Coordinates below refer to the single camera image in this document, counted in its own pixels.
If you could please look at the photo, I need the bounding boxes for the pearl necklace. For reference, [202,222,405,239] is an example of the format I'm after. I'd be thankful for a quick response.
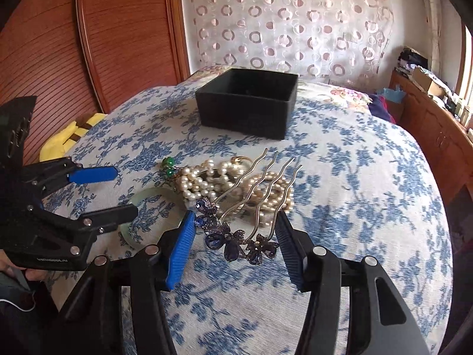
[174,159,294,230]

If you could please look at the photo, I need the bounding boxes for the navy blue blanket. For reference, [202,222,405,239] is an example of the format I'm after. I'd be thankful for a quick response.
[367,94,399,124]

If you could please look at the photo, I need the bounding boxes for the wooden wardrobe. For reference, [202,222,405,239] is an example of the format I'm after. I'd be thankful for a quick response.
[0,0,191,163]

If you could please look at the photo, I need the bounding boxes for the dark clutter pile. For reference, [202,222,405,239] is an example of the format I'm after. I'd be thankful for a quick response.
[397,46,431,78]

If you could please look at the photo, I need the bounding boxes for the yellow plush toy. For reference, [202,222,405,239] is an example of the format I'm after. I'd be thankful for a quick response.
[40,113,106,162]

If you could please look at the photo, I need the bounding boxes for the blue plastic bag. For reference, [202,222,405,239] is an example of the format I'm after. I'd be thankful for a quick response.
[377,85,407,105]

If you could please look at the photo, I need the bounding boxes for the blue floral blanket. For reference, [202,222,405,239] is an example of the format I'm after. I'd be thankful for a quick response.
[41,81,455,355]

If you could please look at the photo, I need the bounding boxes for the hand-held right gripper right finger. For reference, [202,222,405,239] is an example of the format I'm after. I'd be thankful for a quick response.
[275,211,431,355]

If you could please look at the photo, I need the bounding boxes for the person's left hand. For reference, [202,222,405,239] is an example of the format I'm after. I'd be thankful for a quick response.
[0,253,46,293]

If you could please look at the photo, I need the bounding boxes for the green bead earrings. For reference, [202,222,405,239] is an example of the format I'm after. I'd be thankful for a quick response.
[161,157,182,186]

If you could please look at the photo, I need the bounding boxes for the cardboard box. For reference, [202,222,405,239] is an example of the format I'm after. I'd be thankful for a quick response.
[412,67,446,97]

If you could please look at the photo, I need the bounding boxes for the pale green jade bangle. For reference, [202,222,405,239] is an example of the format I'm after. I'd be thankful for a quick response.
[119,188,193,248]

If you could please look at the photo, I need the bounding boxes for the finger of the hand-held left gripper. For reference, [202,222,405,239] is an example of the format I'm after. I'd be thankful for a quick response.
[0,204,139,271]
[23,157,119,196]

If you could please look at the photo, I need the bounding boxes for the beige window curtain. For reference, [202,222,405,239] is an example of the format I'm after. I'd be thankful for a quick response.
[417,0,444,68]

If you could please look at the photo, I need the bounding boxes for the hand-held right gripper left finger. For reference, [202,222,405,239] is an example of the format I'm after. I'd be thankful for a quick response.
[55,211,196,355]

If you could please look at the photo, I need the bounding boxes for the purple flower hair comb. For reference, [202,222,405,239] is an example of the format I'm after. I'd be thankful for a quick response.
[195,148,302,266]

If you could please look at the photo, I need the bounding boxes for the circle pattern sheer curtain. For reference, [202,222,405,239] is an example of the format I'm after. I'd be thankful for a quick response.
[179,0,394,86]

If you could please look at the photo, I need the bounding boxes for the window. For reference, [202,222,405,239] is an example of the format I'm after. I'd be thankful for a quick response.
[459,18,473,119]

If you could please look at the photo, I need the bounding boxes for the black square box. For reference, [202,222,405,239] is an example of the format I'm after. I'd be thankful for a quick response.
[195,68,299,140]

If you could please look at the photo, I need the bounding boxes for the long wooden cabinet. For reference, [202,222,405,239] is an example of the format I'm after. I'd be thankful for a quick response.
[390,70,473,208]

